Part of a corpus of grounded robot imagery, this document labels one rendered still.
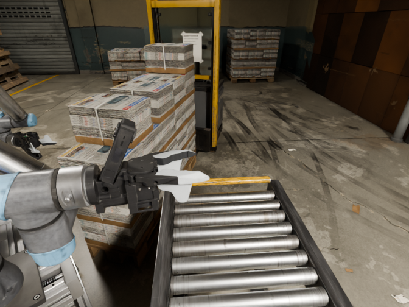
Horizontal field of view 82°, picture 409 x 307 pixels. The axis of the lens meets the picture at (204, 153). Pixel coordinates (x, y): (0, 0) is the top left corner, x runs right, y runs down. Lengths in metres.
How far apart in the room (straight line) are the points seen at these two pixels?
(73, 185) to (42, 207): 0.06
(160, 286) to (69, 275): 0.30
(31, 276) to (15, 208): 0.47
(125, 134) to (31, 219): 0.21
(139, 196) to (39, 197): 0.15
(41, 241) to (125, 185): 0.18
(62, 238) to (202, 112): 2.60
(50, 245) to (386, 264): 2.06
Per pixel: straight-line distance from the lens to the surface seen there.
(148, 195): 0.45
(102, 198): 0.47
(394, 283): 2.12
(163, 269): 0.83
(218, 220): 0.97
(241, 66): 6.66
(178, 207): 1.01
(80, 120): 1.54
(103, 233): 1.74
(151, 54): 2.29
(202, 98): 2.93
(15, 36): 9.44
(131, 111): 1.37
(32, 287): 0.91
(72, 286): 0.95
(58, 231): 0.52
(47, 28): 8.98
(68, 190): 0.45
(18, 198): 0.47
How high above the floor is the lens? 1.47
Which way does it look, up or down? 29 degrees down
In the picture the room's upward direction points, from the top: straight up
